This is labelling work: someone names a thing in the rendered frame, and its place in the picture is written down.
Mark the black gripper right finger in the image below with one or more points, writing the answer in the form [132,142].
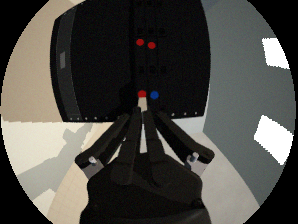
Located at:
[199,156]

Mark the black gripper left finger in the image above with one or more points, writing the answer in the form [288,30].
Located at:
[107,144]

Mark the black server rack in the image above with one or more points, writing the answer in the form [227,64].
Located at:
[93,58]

